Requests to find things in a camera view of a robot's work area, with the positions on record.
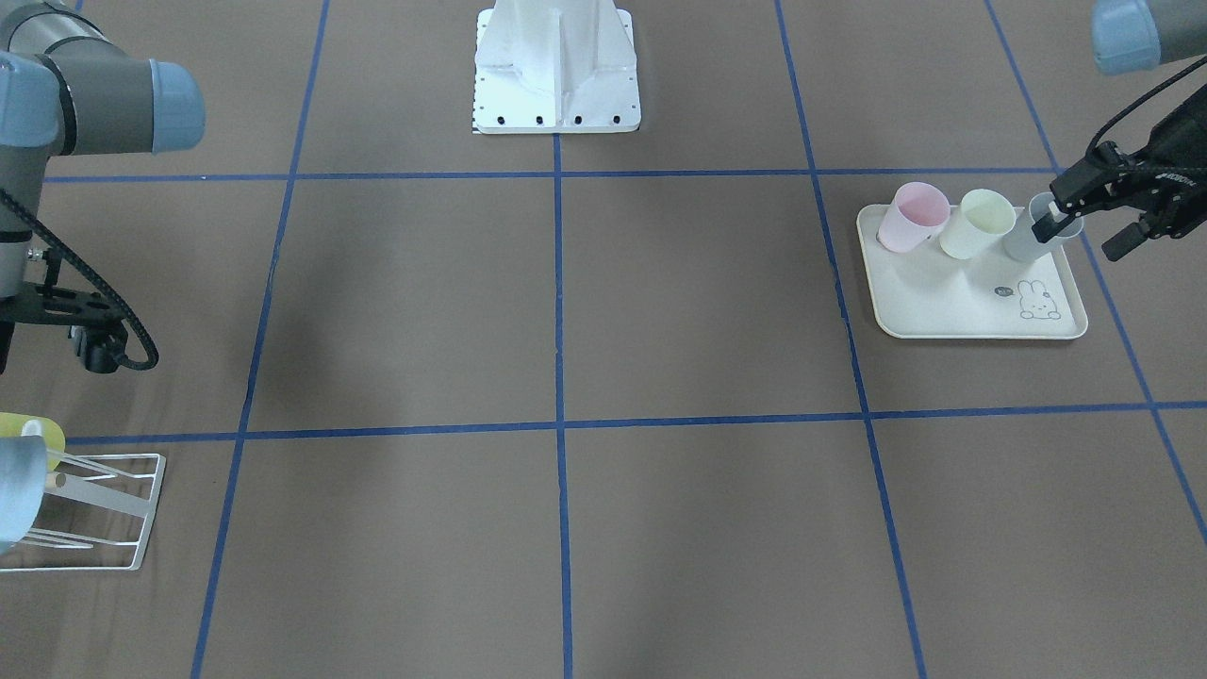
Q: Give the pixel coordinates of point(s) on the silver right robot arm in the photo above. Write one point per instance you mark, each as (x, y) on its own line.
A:
(66, 90)

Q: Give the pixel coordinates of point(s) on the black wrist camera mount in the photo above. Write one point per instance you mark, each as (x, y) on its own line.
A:
(97, 322)

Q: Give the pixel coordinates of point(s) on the white wire cup rack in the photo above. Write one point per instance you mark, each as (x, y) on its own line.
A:
(97, 514)

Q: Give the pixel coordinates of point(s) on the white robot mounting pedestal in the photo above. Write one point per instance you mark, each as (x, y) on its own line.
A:
(555, 67)

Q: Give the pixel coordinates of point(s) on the blue plastic cup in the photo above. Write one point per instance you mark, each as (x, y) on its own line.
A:
(23, 476)

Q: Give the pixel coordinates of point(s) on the grey plastic cup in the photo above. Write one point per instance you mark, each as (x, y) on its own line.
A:
(1022, 245)

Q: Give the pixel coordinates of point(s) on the pink plastic cup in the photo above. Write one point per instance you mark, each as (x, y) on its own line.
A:
(917, 212)

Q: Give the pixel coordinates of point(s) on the cream plastic tray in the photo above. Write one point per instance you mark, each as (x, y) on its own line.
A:
(925, 294)

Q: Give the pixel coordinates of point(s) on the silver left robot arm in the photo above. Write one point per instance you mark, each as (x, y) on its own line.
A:
(1131, 36)

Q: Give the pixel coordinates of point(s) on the pale green plastic cup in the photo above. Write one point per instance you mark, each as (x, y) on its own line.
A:
(982, 219)

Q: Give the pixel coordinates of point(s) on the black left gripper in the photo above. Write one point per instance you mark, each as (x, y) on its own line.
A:
(1184, 143)

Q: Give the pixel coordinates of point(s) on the yellow plastic cup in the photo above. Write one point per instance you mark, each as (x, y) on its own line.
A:
(17, 424)

